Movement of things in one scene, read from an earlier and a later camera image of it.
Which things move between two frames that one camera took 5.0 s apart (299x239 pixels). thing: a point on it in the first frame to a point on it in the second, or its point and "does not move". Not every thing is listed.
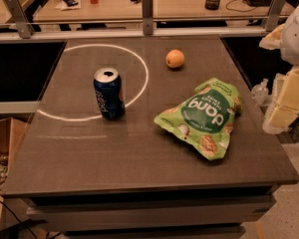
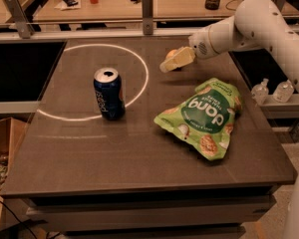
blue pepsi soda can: x=109 y=93 does not move
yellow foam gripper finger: x=290 y=98 to x=201 y=48
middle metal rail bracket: x=148 y=12 does not move
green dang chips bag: x=206 y=118 does not move
